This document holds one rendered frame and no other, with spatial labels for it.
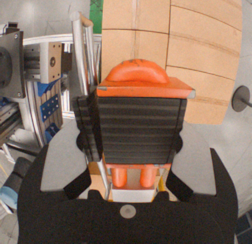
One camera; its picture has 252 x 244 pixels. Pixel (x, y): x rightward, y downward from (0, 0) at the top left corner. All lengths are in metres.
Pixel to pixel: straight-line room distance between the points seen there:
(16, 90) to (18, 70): 0.07
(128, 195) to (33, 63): 0.47
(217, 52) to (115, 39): 0.68
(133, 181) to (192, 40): 0.85
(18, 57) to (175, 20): 0.81
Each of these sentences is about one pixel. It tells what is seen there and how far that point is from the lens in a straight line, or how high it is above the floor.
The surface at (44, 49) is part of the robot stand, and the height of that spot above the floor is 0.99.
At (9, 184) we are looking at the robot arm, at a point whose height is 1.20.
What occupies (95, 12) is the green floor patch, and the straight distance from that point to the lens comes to 1.46.
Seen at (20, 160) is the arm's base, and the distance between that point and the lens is 0.71.
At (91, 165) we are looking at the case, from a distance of 0.76.
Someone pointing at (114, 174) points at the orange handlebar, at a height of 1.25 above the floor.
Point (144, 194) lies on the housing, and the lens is 0.20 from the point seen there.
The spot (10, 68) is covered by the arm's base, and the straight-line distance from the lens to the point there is 0.48.
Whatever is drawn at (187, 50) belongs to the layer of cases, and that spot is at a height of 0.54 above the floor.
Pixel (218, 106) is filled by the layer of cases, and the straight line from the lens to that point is 1.12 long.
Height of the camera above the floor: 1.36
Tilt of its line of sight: 61 degrees down
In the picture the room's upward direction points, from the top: 175 degrees counter-clockwise
